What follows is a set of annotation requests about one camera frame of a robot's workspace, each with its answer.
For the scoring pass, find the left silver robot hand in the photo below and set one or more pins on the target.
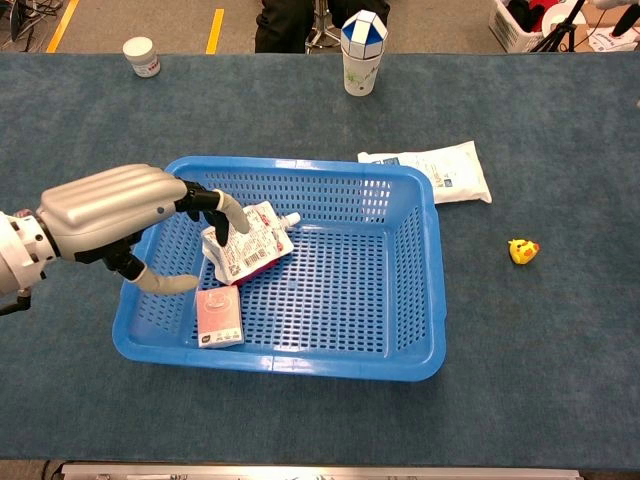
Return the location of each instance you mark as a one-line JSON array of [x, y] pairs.
[[100, 205]]

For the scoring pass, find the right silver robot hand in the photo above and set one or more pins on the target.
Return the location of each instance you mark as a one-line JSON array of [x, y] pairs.
[[625, 20]]

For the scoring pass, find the white spouted drink pouch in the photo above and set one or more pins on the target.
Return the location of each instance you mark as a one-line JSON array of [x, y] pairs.
[[255, 247]]

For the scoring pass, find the yellow chick toy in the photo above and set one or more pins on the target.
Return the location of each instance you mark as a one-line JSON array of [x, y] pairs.
[[522, 252]]

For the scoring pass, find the cardboard box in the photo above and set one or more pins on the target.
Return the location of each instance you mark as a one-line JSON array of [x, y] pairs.
[[597, 17]]

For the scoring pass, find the black tripod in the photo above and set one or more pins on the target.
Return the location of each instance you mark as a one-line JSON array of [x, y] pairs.
[[560, 30]]

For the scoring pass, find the white plastic laundry basket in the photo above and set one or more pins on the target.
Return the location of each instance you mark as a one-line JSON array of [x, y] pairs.
[[507, 30]]

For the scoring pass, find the white jar with red label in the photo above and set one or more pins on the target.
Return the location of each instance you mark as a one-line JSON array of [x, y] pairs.
[[142, 57]]

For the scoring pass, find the small pink white carton box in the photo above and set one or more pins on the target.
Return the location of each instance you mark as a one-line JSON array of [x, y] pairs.
[[217, 315]]

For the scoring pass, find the blue-green table cloth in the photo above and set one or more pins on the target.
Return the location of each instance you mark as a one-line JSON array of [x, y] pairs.
[[75, 375]]

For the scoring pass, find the white wet wipes pack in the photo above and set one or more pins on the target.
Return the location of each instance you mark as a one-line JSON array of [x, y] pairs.
[[455, 172]]

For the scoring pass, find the blue plastic perforated basket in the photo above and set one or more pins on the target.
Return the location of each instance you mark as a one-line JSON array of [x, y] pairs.
[[325, 270]]

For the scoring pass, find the person in black trousers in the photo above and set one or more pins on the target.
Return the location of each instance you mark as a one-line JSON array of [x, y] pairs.
[[280, 25]]

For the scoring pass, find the blue white snake cube puzzle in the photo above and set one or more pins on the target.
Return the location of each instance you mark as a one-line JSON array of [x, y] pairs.
[[364, 35]]

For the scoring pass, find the white paper cup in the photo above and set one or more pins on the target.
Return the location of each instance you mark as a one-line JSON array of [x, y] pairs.
[[360, 75]]

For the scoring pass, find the chrome stool base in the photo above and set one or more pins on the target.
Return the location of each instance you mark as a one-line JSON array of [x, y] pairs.
[[322, 34]]

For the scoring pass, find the aluminium profile rail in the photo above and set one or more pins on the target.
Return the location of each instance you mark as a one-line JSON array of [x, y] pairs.
[[300, 472]]

